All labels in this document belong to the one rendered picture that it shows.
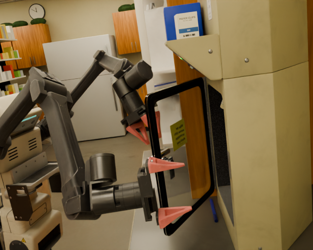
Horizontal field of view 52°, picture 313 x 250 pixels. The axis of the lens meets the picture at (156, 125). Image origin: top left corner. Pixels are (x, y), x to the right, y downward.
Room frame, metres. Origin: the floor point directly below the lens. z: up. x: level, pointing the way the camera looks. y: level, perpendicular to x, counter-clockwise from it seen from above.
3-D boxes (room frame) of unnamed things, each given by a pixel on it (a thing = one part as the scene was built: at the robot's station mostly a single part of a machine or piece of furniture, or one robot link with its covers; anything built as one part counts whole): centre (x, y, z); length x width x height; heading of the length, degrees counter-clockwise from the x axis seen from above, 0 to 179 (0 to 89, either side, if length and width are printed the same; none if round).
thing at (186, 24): (0.84, -0.11, 1.54); 0.05 x 0.05 x 0.06; 2
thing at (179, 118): (0.91, -0.07, 1.19); 0.30 x 0.01 x 0.40; 143
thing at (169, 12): (0.97, -0.11, 1.56); 0.10 x 0.10 x 0.09; 87
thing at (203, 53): (0.88, -0.11, 1.46); 0.32 x 0.12 x 0.10; 177
